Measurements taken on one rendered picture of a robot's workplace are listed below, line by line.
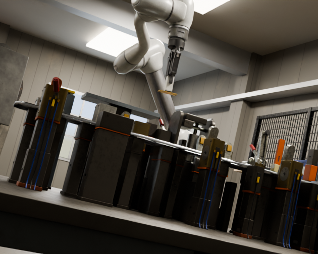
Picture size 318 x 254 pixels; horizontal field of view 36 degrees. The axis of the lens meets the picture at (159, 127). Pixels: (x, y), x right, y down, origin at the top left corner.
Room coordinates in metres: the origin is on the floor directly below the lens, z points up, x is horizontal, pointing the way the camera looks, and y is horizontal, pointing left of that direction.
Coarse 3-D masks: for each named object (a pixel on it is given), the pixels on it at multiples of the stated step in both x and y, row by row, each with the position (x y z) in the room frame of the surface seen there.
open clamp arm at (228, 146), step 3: (225, 144) 2.29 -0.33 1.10; (228, 144) 2.28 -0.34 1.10; (231, 144) 2.29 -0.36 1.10; (225, 147) 2.28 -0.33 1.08; (228, 147) 2.27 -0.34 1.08; (231, 147) 2.28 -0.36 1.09; (225, 150) 2.27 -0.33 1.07; (228, 150) 2.27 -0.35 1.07; (231, 150) 2.28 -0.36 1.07; (225, 153) 2.27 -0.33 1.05; (228, 153) 2.28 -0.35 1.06; (231, 153) 2.28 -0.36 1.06; (225, 156) 2.27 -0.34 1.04; (228, 156) 2.27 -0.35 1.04
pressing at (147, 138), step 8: (16, 104) 1.88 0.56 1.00; (24, 104) 1.84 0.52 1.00; (32, 104) 1.76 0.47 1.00; (72, 120) 1.99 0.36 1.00; (80, 120) 1.93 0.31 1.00; (88, 120) 1.83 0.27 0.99; (136, 136) 1.99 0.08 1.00; (144, 136) 1.90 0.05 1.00; (152, 144) 2.11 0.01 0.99; (160, 144) 2.08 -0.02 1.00; (168, 144) 1.93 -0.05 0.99; (192, 152) 2.08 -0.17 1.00; (200, 152) 1.98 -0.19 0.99; (224, 160) 2.01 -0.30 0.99; (232, 160) 2.03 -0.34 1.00; (240, 168) 2.25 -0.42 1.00
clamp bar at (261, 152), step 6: (264, 132) 2.33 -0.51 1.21; (270, 132) 2.31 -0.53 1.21; (264, 138) 2.34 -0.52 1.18; (258, 144) 2.34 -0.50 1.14; (264, 144) 2.34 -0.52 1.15; (258, 150) 2.33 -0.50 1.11; (264, 150) 2.33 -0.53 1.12; (258, 156) 2.32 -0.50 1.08; (264, 156) 2.32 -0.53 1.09; (258, 162) 2.31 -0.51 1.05; (264, 162) 2.32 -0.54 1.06
